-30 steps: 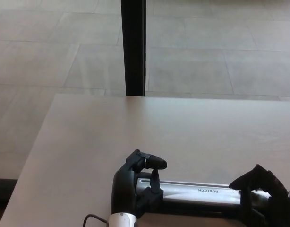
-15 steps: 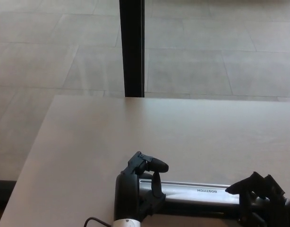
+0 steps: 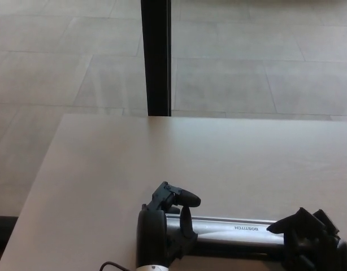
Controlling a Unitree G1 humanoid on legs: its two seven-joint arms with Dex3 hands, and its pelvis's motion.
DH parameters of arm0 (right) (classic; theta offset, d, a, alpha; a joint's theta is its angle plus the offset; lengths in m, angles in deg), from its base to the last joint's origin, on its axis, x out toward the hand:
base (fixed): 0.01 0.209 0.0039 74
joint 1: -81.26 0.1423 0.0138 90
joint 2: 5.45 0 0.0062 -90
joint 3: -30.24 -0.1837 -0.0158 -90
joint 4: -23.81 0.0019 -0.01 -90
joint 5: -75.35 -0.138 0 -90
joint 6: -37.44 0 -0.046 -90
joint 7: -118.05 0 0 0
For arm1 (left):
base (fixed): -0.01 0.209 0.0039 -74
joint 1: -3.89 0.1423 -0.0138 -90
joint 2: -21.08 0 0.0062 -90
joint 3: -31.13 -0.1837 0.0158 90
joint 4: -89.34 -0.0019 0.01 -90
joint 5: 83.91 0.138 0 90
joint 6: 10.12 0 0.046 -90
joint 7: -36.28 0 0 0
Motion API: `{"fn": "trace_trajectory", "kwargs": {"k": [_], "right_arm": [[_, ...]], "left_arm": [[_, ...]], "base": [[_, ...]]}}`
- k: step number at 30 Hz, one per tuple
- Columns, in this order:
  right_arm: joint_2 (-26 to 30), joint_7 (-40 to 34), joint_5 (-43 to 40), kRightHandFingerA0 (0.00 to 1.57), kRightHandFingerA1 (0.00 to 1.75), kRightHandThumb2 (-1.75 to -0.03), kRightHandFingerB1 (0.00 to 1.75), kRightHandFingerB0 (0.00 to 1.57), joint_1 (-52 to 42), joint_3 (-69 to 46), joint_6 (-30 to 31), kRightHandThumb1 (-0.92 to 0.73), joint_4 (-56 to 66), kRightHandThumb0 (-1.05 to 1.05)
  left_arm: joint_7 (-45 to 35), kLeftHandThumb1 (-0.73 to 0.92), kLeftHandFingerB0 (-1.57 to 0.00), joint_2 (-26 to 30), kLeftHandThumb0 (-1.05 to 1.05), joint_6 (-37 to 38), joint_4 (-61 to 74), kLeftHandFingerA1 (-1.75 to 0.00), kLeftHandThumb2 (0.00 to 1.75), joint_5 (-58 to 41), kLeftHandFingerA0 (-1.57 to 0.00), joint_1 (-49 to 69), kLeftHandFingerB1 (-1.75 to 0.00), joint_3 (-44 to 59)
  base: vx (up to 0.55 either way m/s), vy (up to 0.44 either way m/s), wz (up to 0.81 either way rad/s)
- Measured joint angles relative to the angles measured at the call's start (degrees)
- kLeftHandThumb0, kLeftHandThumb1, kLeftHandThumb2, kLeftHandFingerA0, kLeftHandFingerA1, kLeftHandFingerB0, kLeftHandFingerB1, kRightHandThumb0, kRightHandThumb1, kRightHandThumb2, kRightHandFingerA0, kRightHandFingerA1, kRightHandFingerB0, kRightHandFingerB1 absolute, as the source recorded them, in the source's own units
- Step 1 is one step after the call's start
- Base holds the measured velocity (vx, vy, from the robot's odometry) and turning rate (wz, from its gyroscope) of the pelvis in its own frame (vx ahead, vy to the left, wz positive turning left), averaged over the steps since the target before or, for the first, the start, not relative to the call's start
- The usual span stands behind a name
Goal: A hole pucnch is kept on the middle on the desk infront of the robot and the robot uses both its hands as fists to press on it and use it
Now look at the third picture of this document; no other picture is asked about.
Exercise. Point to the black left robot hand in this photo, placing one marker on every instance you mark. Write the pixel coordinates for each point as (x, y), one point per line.
(153, 228)

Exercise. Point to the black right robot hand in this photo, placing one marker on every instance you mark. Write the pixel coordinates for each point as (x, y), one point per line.
(312, 242)

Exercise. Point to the black vertical post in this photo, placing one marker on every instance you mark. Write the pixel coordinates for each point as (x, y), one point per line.
(156, 56)

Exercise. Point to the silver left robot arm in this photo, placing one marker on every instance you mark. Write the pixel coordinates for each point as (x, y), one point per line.
(153, 268)

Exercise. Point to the dark baseboard strip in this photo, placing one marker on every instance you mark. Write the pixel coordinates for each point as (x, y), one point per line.
(1, 230)

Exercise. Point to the silver Bostitch hole punch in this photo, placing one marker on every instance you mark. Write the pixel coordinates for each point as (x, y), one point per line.
(233, 230)

